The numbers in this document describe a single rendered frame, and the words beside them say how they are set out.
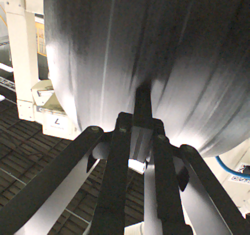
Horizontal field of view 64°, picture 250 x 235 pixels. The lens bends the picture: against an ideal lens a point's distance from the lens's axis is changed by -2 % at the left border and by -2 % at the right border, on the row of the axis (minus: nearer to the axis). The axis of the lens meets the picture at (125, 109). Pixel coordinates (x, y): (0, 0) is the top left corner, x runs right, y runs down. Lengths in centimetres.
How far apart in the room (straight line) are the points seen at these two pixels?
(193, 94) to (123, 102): 7
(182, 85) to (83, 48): 10
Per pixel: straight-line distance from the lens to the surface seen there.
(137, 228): 162
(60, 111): 86
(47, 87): 99
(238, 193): 71
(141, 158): 16
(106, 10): 18
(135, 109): 16
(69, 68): 21
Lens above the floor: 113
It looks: 34 degrees up
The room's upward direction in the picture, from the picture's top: 168 degrees counter-clockwise
